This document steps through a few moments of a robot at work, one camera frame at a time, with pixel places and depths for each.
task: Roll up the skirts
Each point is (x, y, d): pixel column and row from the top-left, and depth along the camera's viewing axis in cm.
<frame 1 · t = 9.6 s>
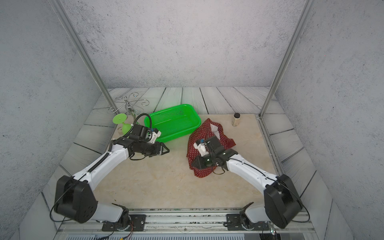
left hand: (167, 151, 82), fingers open
right hand: (193, 164, 79), fingers open
red polka dot skirt: (208, 129, 101), point 11 cm above the table
green plastic basket: (174, 121, 120), on the table
green plastic wine glass: (120, 118, 83), point 29 cm above the table
small spice jar black lid: (236, 120, 111), point 7 cm above the table

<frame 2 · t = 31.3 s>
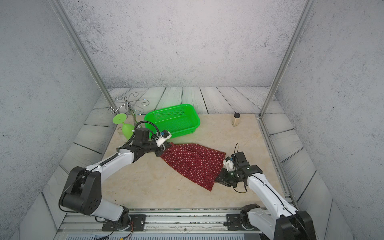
left hand: (170, 144, 87), fingers closed
right hand: (216, 180, 79), fingers closed
red polka dot skirt: (201, 165, 90), point 6 cm above the table
the other named things where they were.

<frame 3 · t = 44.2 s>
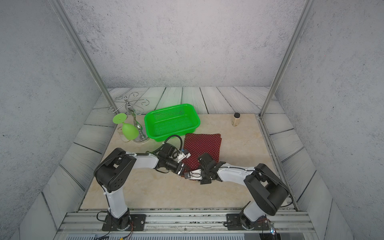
left hand: (190, 175, 85), fingers closed
right hand: (199, 172, 89), fingers closed
red polka dot skirt: (198, 144, 104), point 2 cm above the table
the other named things where they were.

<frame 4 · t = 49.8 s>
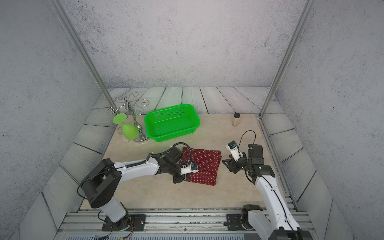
left hand: (190, 178, 84), fingers closed
right hand: (228, 158, 80), fingers open
red polka dot skirt: (207, 162, 96), point 2 cm above the table
the other named things where they were.

